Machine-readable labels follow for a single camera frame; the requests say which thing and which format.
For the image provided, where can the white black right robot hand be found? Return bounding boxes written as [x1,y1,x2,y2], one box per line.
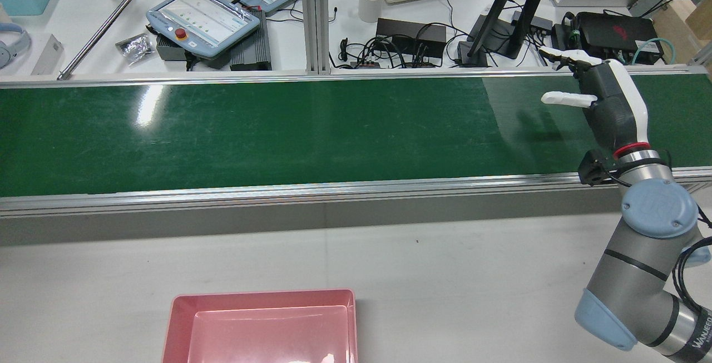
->
[538,47,651,159]

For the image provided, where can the brown cardboard box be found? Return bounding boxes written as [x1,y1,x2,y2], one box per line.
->
[651,0,712,64]

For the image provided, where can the black hub box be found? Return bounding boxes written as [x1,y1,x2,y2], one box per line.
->
[376,18,447,59]

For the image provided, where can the pink plastic box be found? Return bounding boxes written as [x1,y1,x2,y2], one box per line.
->
[162,289,358,363]

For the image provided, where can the white flat card box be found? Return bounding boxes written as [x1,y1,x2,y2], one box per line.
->
[31,34,65,76]

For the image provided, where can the black mini computer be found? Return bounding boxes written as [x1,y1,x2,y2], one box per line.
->
[572,12,664,65]

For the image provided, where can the black monitor stand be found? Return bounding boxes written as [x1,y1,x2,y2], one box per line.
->
[457,0,557,67]

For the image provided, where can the white mug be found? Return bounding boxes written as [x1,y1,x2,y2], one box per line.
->
[358,0,385,23]

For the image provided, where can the green conveyor belt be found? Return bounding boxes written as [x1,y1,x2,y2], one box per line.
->
[0,66,712,218]

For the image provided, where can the silver foil bag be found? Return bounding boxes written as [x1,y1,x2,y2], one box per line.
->
[116,34,155,66]

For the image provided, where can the metal grabber pole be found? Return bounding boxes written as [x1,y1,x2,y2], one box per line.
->
[57,0,166,81]

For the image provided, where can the light blue headphones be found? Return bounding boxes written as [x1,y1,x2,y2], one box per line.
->
[0,23,32,69]

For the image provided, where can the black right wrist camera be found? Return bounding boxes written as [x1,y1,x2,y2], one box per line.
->
[577,150,616,187]

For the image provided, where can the teal cable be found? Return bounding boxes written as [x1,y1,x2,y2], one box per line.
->
[633,37,677,67]

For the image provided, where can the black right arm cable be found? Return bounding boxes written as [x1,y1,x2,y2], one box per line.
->
[670,207,712,319]

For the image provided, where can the aluminium frame post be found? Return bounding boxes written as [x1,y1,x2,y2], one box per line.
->
[299,0,330,74]

